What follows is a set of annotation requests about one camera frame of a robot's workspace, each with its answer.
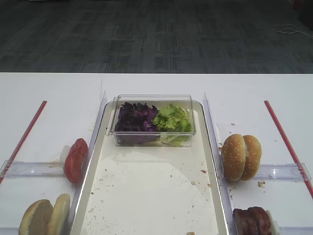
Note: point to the white onion slice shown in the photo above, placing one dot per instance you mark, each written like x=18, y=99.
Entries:
x=64, y=153

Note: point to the purple cabbage shreds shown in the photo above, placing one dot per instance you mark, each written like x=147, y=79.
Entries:
x=136, y=117

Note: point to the right clear long divider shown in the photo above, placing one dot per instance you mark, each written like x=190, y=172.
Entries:
x=229, y=222

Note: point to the left clear long divider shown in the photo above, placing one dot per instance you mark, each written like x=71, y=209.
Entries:
x=85, y=168

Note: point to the clear holder lower right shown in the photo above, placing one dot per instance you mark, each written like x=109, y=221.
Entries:
x=296, y=230

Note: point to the sesame bun top right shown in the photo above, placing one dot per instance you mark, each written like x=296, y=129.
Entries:
x=253, y=157

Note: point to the green lettuce leaves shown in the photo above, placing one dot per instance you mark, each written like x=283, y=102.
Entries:
x=172, y=119

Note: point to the brown meat patty right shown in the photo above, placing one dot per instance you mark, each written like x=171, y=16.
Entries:
x=262, y=220

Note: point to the red tomato slice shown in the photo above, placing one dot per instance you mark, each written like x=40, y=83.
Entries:
x=74, y=160

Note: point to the clear holder upper right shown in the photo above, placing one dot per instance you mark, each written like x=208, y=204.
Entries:
x=289, y=172

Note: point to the brown meat patty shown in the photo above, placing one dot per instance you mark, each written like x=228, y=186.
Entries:
x=244, y=227
x=262, y=220

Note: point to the white slice behind patties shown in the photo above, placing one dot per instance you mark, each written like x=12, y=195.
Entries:
x=274, y=229

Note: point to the right red tape strip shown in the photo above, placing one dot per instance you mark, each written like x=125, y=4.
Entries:
x=291, y=150

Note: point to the white metal tray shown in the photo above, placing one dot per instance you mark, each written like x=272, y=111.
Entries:
x=152, y=190

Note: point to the clear long divider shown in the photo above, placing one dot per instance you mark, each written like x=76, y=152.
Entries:
x=85, y=168
x=229, y=222

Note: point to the clear holder upper left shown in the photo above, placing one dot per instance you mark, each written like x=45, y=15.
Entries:
x=18, y=169

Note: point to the clear holder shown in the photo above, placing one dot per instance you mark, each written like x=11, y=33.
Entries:
x=296, y=230
x=18, y=169
x=289, y=172

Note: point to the sesame bun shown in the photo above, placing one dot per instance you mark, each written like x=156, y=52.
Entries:
x=233, y=155
x=253, y=157

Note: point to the brown meat patty left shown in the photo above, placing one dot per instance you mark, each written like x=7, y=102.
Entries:
x=244, y=227

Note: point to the red tape strip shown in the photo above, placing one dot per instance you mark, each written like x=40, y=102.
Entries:
x=23, y=142
x=291, y=150

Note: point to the clear plastic container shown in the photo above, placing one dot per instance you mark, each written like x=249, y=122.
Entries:
x=159, y=101

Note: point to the bun half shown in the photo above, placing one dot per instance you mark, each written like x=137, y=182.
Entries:
x=36, y=218
x=59, y=215

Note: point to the sesame bun top left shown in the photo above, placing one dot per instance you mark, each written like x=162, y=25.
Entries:
x=233, y=155

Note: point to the left red tape strip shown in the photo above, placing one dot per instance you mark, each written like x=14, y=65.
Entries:
x=23, y=142

